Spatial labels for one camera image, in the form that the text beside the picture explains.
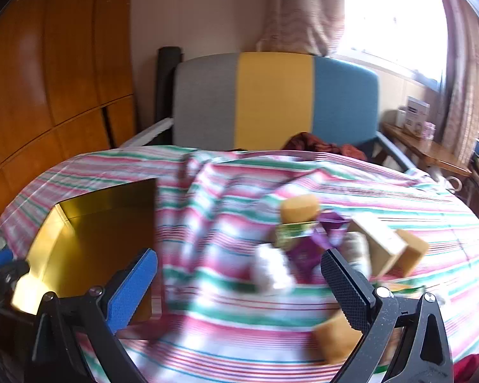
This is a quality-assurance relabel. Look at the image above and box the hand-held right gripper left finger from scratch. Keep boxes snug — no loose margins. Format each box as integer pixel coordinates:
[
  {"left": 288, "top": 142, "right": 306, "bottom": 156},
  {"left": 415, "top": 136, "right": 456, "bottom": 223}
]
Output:
[{"left": 24, "top": 248, "right": 159, "bottom": 383}]

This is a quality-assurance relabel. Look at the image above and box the grey yellow blue armchair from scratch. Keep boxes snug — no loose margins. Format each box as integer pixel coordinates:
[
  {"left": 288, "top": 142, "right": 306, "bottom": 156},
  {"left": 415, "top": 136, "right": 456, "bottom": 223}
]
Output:
[{"left": 120, "top": 52, "right": 420, "bottom": 172}]

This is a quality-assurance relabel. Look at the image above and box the brown cardboard box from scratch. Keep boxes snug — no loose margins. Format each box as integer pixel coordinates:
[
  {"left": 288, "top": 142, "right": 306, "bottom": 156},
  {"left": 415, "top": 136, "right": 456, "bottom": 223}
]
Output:
[{"left": 348, "top": 216, "right": 408, "bottom": 278}]

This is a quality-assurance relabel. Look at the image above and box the purple snack packet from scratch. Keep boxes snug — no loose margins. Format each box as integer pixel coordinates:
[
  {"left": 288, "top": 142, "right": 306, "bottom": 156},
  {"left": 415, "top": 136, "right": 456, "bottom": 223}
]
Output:
[
  {"left": 285, "top": 231, "right": 329, "bottom": 284},
  {"left": 317, "top": 211, "right": 349, "bottom": 237}
]

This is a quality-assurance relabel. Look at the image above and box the wooden side table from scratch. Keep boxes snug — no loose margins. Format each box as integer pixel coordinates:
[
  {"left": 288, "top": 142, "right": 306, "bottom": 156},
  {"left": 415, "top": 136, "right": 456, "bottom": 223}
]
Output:
[{"left": 381, "top": 122, "right": 474, "bottom": 200}]

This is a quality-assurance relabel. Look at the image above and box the long cake packet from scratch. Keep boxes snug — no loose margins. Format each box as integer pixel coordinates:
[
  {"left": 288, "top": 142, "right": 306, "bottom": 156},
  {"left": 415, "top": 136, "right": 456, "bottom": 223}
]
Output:
[{"left": 313, "top": 311, "right": 365, "bottom": 364}]

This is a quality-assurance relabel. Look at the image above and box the wooden wardrobe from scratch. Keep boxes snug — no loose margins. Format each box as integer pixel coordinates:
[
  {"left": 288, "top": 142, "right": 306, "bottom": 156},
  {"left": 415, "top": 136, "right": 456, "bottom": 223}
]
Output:
[{"left": 0, "top": 0, "right": 138, "bottom": 232}]

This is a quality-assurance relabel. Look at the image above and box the pink patterned curtain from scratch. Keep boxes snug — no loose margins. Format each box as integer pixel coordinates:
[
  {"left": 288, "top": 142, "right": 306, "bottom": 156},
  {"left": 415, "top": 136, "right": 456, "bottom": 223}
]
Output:
[{"left": 255, "top": 0, "right": 346, "bottom": 57}]

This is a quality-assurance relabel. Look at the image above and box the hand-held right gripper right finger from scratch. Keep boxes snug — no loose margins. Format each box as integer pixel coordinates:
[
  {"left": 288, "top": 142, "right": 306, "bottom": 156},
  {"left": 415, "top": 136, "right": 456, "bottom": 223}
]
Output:
[{"left": 320, "top": 248, "right": 453, "bottom": 383}]

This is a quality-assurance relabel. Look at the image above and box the beige striped curtain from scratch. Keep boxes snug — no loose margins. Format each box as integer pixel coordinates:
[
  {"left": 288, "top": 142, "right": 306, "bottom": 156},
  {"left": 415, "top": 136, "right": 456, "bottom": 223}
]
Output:
[{"left": 433, "top": 0, "right": 479, "bottom": 156}]

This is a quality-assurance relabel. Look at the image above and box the green snack packet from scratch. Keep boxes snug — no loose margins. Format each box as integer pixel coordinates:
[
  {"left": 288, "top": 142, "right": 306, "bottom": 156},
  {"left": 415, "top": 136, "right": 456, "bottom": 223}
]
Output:
[{"left": 273, "top": 222, "right": 318, "bottom": 249}]

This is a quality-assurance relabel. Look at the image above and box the black chair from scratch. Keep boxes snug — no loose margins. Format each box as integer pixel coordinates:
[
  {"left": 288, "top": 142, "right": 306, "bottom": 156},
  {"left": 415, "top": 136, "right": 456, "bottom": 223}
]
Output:
[{"left": 156, "top": 47, "right": 183, "bottom": 125}]

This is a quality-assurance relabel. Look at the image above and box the dark red garment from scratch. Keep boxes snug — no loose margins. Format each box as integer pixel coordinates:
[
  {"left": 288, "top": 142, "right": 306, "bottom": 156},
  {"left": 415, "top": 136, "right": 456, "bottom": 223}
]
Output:
[{"left": 453, "top": 353, "right": 479, "bottom": 383}]

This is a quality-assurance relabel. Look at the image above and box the dark red cloth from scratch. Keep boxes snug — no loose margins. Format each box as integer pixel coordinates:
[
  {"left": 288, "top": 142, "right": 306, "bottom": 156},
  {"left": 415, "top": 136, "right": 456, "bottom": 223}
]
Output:
[{"left": 283, "top": 131, "right": 370, "bottom": 160}]

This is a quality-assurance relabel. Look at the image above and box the white ball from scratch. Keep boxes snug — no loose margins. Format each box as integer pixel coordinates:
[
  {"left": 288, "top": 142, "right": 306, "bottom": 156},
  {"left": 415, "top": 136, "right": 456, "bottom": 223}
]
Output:
[{"left": 252, "top": 243, "right": 297, "bottom": 296}]

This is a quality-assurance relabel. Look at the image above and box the gold metal tin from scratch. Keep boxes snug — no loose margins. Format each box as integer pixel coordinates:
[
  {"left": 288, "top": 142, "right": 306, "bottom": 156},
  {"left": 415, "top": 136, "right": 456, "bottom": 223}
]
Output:
[{"left": 11, "top": 177, "right": 160, "bottom": 326}]

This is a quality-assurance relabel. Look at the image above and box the white cardboard box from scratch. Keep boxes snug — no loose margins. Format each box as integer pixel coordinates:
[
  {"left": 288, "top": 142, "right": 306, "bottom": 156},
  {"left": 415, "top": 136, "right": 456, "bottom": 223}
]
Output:
[{"left": 403, "top": 96, "right": 430, "bottom": 136}]

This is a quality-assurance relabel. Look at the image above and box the window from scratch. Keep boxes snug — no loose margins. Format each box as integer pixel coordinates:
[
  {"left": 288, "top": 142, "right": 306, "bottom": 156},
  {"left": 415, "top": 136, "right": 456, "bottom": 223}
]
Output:
[{"left": 337, "top": 0, "right": 450, "bottom": 88}]

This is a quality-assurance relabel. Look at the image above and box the striped blanket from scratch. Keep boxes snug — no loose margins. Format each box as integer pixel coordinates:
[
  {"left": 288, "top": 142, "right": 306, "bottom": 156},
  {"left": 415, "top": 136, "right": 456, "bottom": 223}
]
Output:
[{"left": 0, "top": 146, "right": 479, "bottom": 383}]

